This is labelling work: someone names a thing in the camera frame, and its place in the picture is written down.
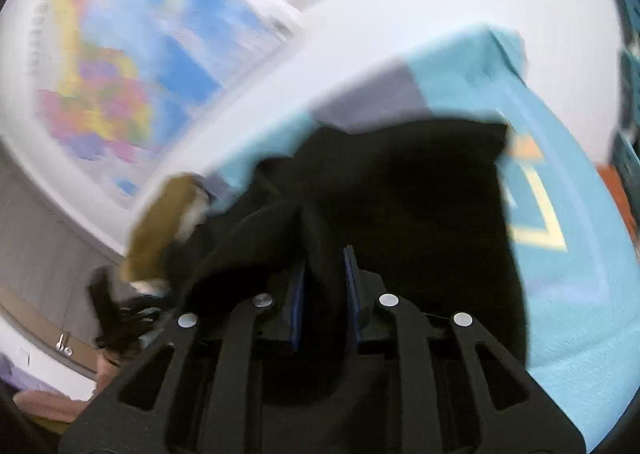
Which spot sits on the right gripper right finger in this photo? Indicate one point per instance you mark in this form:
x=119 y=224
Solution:
x=454 y=388

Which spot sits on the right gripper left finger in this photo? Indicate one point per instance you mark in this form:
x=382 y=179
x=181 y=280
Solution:
x=195 y=389

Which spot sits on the black sweater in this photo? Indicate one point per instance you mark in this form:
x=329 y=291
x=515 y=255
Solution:
x=419 y=203

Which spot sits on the person's left hand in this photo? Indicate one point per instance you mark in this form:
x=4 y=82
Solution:
x=108 y=366

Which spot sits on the mustard folded garment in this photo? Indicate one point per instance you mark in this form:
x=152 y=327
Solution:
x=160 y=229

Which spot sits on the grey wooden door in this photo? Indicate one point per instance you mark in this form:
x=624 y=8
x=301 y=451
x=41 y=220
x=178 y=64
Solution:
x=46 y=264

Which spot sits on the cream folded garment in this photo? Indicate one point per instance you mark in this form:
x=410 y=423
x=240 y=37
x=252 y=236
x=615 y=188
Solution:
x=192 y=219

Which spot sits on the teal grey bed sheet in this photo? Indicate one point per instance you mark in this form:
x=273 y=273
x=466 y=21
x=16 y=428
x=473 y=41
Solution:
x=576 y=259

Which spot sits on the lower teal perforated basket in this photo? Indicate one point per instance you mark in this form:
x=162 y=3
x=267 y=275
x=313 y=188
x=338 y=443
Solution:
x=624 y=156

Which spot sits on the colourful wall map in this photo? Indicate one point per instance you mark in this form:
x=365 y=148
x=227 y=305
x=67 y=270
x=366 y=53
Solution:
x=118 y=82

